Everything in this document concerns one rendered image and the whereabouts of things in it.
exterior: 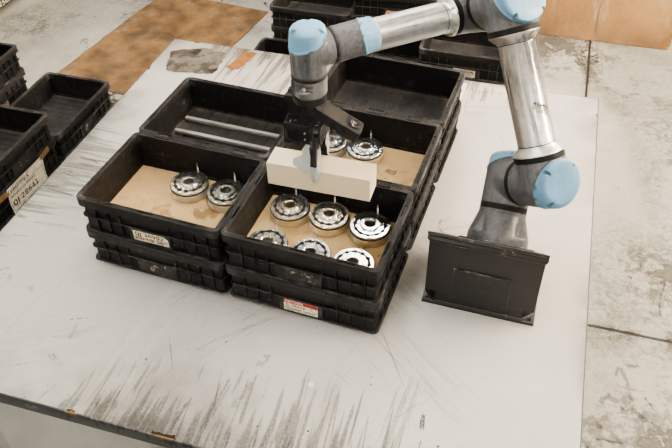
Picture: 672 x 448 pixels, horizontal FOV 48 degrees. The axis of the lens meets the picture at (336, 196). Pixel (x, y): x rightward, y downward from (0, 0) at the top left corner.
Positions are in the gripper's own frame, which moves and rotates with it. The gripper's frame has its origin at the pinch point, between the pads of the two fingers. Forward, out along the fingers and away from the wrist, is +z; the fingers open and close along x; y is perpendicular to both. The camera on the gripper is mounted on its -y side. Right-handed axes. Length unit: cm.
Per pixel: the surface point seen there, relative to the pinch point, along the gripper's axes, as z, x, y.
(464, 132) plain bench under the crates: 39, -77, -24
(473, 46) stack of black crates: 60, -170, -15
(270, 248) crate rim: 16.4, 11.7, 9.3
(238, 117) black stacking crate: 26, -48, 42
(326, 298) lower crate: 28.8, 12.4, -4.2
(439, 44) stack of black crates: 60, -168, -1
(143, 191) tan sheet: 26, -8, 54
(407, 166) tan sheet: 26.0, -38.2, -12.7
